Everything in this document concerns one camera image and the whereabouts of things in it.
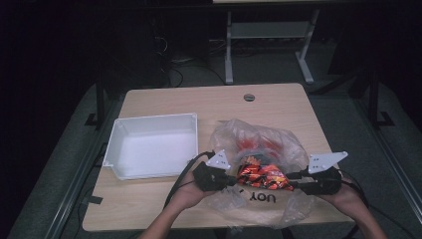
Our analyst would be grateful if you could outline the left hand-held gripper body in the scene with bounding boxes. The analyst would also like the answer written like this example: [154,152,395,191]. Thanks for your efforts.
[192,148,234,193]

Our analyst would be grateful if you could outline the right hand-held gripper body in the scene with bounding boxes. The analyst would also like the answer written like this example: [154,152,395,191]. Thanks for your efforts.
[299,150,349,196]

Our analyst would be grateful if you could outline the red chip bag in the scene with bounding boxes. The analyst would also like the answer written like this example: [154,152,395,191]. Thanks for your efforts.
[233,135,296,192]

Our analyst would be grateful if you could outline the clear plastic bag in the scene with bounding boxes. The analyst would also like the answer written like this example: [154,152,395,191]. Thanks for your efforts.
[206,118,317,231]

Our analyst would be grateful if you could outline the white plastic bin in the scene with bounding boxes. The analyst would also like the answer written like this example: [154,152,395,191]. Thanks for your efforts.
[102,113,200,181]

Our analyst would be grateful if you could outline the person's left hand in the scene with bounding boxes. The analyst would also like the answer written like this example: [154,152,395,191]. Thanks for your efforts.
[172,168,217,211]

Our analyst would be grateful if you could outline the person's right hand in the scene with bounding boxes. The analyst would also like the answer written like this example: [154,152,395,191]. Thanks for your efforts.
[316,177,370,218]

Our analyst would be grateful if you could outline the black metal stand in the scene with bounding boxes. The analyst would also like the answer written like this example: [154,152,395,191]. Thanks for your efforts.
[84,81,107,131]
[366,68,396,129]

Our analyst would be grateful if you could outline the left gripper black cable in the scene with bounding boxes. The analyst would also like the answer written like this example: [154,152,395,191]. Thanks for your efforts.
[163,150,216,209]

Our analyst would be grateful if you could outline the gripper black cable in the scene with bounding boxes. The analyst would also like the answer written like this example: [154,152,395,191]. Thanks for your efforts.
[163,150,216,209]
[337,168,417,239]

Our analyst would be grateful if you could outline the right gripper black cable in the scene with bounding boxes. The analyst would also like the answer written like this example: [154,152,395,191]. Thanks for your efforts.
[337,168,417,239]

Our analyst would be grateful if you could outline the black floor cables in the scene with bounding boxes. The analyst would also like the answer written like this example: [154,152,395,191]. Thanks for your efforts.
[150,31,228,88]

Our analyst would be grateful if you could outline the white metal desk frame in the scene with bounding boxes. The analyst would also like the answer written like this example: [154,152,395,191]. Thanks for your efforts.
[212,0,321,86]

